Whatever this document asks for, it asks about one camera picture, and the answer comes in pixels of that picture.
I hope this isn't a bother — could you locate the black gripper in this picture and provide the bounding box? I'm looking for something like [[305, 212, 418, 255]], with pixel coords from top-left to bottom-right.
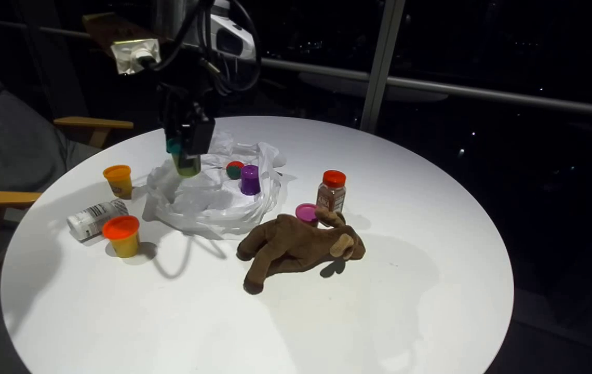
[[161, 81, 216, 160]]

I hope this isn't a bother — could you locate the teal lid dough tub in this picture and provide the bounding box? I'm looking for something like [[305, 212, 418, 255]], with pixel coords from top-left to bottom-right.
[[165, 138, 203, 178]]

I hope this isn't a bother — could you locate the purple lid dough tub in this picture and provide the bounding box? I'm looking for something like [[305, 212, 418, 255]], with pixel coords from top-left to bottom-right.
[[238, 162, 262, 197]]

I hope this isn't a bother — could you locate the yellow lid dough tub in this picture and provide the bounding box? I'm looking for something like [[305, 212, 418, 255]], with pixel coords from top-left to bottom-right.
[[102, 162, 135, 202]]

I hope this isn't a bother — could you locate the orange lid dough tub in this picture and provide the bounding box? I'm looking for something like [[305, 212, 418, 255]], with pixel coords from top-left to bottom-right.
[[99, 214, 143, 259]]

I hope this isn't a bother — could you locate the white pill bottle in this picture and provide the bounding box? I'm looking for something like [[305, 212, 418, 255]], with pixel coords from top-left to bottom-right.
[[64, 197, 131, 245]]

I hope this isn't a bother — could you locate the white plastic bag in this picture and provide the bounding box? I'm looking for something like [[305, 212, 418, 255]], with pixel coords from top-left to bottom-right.
[[139, 132, 295, 240]]

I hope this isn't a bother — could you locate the pink lid dough tub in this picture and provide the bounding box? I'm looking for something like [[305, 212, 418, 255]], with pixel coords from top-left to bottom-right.
[[293, 202, 319, 229]]

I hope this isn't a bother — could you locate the brown plush animal toy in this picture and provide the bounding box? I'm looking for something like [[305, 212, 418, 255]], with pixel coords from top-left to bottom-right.
[[234, 205, 367, 296]]

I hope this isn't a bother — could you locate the red cap spice jar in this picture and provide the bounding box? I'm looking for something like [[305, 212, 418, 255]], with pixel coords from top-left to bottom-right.
[[314, 168, 349, 216]]

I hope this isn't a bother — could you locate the grey armchair with wooden arms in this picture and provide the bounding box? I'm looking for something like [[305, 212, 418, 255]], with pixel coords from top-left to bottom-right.
[[0, 40, 136, 313]]

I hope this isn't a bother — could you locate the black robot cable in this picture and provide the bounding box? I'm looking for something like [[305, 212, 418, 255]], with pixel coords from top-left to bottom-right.
[[148, 0, 265, 98]]

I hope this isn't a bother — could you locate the grey metal window rail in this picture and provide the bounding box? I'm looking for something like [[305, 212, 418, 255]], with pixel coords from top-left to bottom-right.
[[259, 53, 592, 120]]

